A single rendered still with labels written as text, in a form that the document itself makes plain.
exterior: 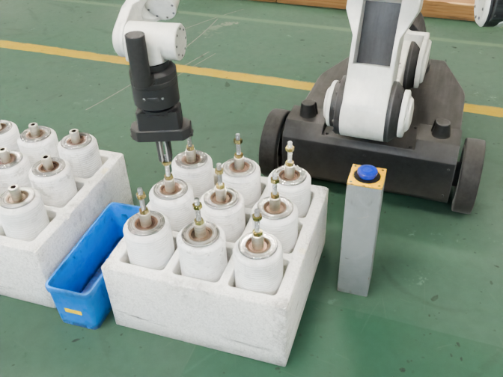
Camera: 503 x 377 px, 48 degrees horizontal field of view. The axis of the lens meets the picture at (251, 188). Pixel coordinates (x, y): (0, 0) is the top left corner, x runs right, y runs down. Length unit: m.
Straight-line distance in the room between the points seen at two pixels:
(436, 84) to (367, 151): 0.46
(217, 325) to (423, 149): 0.69
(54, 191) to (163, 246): 0.34
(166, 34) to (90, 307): 0.59
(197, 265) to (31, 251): 0.37
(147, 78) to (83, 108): 1.14
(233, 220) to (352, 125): 0.36
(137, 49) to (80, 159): 0.50
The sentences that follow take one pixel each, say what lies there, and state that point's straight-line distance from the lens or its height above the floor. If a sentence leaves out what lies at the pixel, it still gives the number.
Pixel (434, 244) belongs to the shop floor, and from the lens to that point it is 1.49.
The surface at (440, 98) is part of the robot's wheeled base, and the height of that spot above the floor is 0.17.
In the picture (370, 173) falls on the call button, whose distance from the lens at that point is 1.13.
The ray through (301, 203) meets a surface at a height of 0.20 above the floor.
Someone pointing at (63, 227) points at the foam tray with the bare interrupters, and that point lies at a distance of 1.33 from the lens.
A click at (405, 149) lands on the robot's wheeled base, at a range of 1.48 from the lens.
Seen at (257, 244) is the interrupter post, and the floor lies 0.27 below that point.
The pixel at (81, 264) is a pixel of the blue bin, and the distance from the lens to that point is 1.37.
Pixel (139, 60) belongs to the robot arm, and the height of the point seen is 0.58.
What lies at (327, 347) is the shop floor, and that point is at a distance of 1.23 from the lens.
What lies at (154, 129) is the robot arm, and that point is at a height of 0.42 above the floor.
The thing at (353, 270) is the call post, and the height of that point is 0.08.
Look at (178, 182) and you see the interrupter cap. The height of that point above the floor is 0.25.
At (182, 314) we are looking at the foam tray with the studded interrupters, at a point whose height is 0.09.
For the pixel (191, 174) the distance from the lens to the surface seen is 1.28.
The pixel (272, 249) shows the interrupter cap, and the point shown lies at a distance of 1.06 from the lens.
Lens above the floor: 0.98
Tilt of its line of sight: 37 degrees down
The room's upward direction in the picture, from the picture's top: 2 degrees counter-clockwise
